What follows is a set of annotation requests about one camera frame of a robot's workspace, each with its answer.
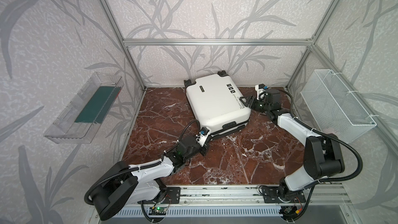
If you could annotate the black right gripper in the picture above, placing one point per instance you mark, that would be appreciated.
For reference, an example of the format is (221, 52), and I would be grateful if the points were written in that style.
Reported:
(254, 102)

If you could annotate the black and white suitcase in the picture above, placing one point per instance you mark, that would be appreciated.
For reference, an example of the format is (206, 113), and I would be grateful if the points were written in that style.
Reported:
(215, 102)

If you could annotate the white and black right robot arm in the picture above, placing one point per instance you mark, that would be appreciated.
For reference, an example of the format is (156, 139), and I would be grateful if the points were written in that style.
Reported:
(322, 156)

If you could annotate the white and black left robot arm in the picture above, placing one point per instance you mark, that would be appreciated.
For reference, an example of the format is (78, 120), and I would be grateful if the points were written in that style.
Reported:
(124, 184)

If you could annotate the left green circuit board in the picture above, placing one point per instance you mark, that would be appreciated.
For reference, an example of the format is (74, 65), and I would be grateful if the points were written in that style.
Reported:
(157, 211)

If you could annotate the pink object in basket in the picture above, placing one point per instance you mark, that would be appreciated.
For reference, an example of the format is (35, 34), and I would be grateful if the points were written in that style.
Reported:
(330, 131)

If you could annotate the green board in shelf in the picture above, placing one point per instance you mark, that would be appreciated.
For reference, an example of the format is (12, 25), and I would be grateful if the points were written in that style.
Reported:
(98, 106)

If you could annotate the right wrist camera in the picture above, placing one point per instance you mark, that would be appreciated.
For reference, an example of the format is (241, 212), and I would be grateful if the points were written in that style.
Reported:
(261, 91)

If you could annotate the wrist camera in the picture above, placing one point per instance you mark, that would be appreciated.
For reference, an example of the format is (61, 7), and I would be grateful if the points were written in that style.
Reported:
(203, 135)
(261, 91)

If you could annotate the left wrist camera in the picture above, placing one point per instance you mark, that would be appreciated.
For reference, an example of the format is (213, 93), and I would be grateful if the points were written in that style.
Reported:
(203, 135)

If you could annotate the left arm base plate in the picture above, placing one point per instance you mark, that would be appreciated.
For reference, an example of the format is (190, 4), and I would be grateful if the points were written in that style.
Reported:
(168, 195)

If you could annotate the white wire mesh basket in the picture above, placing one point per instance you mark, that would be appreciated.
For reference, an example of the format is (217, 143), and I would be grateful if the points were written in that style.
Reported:
(332, 104)

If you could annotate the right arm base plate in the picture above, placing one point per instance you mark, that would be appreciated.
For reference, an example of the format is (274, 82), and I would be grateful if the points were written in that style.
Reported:
(270, 194)

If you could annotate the clear plastic wall shelf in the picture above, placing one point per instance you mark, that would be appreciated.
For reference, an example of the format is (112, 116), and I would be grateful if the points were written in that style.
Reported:
(64, 130)

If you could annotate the right circuit board with wires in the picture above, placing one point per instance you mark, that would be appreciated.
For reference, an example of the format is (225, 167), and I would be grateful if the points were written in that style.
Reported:
(291, 211)

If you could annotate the aluminium front rail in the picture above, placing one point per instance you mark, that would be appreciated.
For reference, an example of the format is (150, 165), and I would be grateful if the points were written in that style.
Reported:
(248, 195)

